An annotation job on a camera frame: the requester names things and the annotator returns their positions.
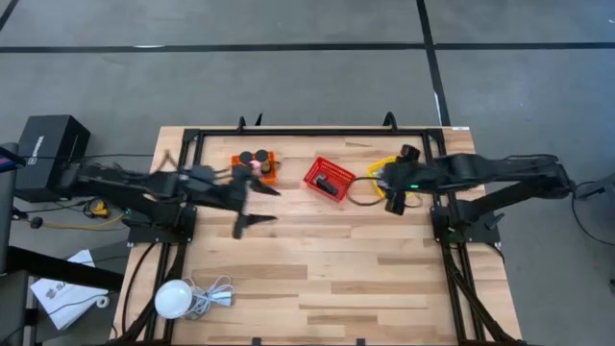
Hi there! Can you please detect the black capped hourglass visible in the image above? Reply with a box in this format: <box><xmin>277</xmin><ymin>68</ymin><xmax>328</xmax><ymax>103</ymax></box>
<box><xmin>255</xmin><ymin>148</ymin><xmax>273</xmax><ymax>175</ymax></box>

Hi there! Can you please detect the black table frame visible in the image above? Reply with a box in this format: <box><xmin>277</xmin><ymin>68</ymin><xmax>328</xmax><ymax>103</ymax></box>
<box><xmin>112</xmin><ymin>111</ymin><xmax>525</xmax><ymax>346</ymax></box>

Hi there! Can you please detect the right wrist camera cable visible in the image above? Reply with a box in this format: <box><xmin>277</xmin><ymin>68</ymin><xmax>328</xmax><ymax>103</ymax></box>
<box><xmin>346</xmin><ymin>175</ymin><xmax>425</xmax><ymax>209</ymax></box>

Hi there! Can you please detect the black box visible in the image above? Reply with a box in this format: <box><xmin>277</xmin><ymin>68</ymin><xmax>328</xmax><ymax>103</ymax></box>
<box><xmin>13</xmin><ymin>113</ymin><xmax>91</xmax><ymax>203</ymax></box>

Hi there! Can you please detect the white cable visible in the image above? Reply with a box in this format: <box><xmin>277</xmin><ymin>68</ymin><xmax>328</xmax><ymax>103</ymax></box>
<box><xmin>182</xmin><ymin>274</ymin><xmax>236</xmax><ymax>318</ymax></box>

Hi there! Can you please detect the yellow plastic basket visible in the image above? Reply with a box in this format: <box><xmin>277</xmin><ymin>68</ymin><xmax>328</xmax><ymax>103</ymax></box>
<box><xmin>367</xmin><ymin>154</ymin><xmax>400</xmax><ymax>199</ymax></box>

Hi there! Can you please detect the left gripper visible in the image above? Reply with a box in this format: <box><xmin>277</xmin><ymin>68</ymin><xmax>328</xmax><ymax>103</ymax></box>
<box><xmin>189</xmin><ymin>165</ymin><xmax>283</xmax><ymax>240</ymax></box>

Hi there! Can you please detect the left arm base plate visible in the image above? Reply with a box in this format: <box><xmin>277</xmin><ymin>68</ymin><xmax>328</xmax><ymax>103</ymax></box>
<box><xmin>127</xmin><ymin>206</ymin><xmax>198</xmax><ymax>245</ymax></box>

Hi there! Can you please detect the white paper bag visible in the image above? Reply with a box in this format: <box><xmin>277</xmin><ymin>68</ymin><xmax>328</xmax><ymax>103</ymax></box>
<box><xmin>29</xmin><ymin>248</ymin><xmax>111</xmax><ymax>332</ymax></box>

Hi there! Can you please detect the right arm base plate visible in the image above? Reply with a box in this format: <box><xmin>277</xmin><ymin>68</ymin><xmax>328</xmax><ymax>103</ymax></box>
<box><xmin>434</xmin><ymin>204</ymin><xmax>501</xmax><ymax>244</ymax></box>

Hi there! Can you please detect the red plastic basket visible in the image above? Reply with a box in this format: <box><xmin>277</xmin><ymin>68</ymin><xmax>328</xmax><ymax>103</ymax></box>
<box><xmin>303</xmin><ymin>156</ymin><xmax>357</xmax><ymax>203</ymax></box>

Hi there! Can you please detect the yellow cable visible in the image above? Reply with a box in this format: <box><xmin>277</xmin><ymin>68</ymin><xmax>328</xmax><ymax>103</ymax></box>
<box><xmin>40</xmin><ymin>199</ymin><xmax>129</xmax><ymax>231</ymax></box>

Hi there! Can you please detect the black power cable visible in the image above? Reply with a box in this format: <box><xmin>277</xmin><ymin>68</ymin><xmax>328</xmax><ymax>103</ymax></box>
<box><xmin>570</xmin><ymin>173</ymin><xmax>615</xmax><ymax>247</ymax></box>

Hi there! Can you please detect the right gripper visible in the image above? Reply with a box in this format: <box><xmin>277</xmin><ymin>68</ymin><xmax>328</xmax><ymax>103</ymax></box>
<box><xmin>381</xmin><ymin>143</ymin><xmax>436</xmax><ymax>216</ymax></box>

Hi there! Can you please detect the black beam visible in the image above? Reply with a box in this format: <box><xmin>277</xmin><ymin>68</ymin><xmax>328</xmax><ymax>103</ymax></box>
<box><xmin>0</xmin><ymin>244</ymin><xmax>126</xmax><ymax>293</ymax></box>

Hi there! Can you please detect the white dome lamp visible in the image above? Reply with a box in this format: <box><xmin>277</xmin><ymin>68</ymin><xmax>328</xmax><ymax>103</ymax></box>
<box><xmin>153</xmin><ymin>279</ymin><xmax>194</xmax><ymax>320</ymax></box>

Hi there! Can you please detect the orange plastic basket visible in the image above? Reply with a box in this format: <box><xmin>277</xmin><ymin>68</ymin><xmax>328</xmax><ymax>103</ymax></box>
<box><xmin>230</xmin><ymin>149</ymin><xmax>279</xmax><ymax>186</ymax></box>

